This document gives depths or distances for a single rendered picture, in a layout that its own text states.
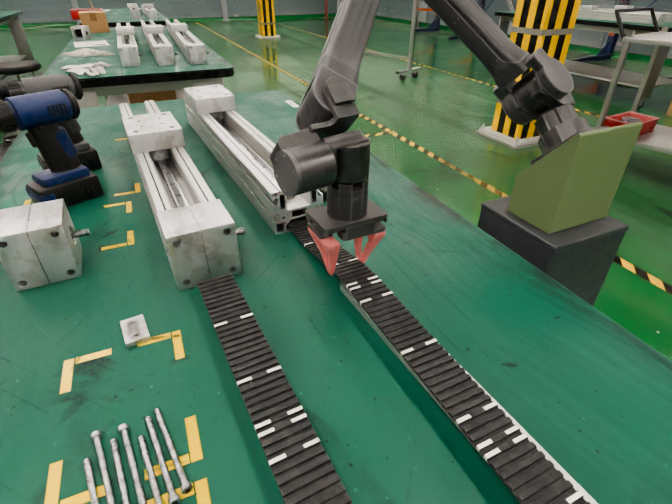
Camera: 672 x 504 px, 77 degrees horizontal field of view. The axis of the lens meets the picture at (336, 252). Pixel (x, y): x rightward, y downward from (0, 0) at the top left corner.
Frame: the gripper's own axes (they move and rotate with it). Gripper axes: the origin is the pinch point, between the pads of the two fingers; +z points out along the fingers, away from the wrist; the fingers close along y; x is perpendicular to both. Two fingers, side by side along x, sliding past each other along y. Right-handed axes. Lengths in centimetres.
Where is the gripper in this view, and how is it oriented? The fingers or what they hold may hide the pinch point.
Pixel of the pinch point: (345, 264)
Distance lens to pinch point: 64.6
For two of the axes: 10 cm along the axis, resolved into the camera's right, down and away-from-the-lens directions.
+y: -8.8, 2.5, -4.0
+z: -0.1, 8.4, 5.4
